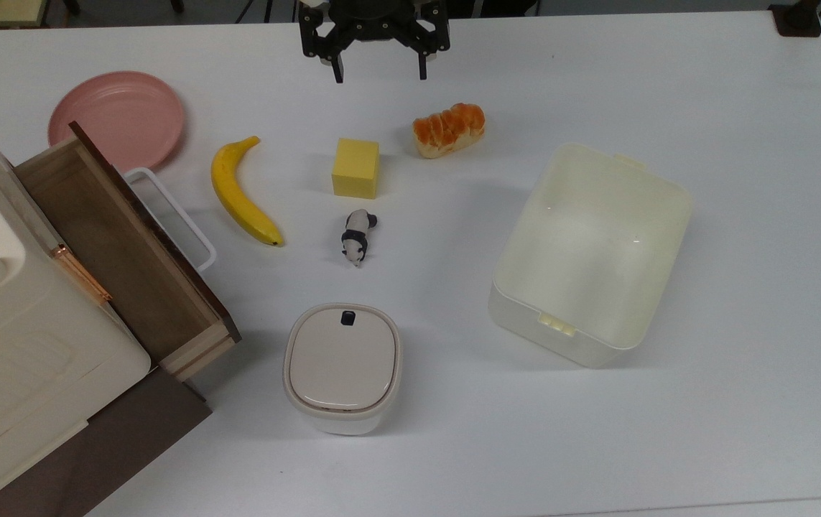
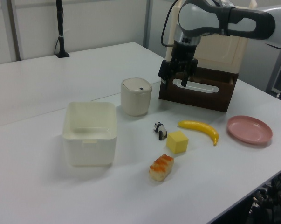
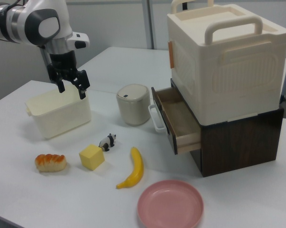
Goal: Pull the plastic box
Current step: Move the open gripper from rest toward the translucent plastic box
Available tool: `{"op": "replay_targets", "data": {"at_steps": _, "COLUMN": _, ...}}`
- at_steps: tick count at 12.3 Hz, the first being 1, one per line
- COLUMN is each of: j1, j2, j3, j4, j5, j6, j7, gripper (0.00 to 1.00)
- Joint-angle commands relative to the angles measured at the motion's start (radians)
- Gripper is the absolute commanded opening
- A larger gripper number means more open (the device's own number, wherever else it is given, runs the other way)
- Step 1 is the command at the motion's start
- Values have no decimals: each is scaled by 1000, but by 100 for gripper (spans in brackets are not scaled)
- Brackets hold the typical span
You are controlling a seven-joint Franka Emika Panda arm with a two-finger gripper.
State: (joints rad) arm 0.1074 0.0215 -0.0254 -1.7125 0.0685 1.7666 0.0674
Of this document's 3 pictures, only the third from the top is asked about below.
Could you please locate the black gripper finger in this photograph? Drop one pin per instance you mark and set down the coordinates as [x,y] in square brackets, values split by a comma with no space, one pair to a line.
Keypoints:
[82,82]
[60,83]

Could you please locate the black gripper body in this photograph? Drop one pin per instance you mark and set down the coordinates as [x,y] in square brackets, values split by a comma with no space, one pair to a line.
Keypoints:
[63,61]

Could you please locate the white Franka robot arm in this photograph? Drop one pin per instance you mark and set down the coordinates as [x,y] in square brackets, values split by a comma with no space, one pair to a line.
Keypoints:
[50,26]

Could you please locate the cream open plastic bin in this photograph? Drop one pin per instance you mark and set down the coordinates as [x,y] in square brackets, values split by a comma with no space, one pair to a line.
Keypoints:
[62,121]

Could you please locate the beige small trash can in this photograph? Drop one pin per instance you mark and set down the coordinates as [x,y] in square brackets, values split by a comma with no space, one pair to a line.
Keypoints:
[133,109]

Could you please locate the toy panda figure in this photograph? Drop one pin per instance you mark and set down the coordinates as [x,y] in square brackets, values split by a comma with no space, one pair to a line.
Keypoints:
[108,141]

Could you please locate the yellow cube block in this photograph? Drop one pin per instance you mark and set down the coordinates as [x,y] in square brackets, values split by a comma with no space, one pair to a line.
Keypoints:
[91,158]

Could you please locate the shrimp sushi toy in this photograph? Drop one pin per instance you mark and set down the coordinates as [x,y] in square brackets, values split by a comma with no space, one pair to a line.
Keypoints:
[50,162]

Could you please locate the yellow toy banana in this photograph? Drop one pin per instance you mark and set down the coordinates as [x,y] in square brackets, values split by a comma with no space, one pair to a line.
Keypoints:
[135,171]

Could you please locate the dark wood drawer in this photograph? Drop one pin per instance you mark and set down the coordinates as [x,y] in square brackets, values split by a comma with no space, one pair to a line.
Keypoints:
[178,123]

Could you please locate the pink plastic plate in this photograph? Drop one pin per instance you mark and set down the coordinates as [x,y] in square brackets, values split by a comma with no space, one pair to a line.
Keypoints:
[168,206]

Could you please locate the dark wood drawer cabinet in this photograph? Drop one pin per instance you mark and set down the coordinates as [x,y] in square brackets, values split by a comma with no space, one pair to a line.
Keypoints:
[240,142]

